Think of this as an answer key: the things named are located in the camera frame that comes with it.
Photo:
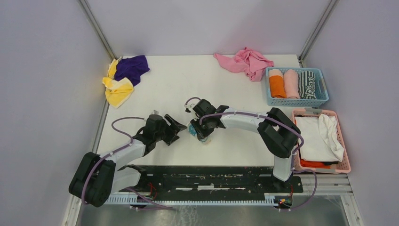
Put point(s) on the orange cloth in basket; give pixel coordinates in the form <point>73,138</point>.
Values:
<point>313,164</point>

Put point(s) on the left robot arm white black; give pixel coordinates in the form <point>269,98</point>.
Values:
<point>100,175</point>

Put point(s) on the pink crumpled towel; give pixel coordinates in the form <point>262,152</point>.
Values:
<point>250,62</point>

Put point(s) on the blue plastic basket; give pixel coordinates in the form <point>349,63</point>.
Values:
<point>320,90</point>

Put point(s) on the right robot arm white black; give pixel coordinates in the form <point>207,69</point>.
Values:
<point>280,135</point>

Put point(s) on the blue slotted cable duct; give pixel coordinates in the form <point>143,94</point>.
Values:
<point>133,199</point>

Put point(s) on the orange rolled towel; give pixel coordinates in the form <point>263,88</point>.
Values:
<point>276,83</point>

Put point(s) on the white cloth in basket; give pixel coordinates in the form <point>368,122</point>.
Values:
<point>320,139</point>

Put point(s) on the aluminium frame rails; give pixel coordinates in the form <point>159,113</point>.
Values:
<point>327,200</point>

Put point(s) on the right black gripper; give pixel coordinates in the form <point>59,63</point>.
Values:
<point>201,133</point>

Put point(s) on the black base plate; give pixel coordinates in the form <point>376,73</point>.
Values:
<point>212,183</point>

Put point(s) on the green white striped towel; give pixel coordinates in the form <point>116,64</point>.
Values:
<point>307,85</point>

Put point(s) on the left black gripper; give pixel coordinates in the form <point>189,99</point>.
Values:
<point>176,127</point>

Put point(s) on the light pink rolled towel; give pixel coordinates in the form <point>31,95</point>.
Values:
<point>291,79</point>

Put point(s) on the yellow towel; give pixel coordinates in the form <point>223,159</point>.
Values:
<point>116,92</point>

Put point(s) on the purple towel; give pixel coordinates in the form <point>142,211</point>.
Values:
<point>132,69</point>

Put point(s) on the teal patterned towel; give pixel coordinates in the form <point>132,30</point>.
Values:
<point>197,132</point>

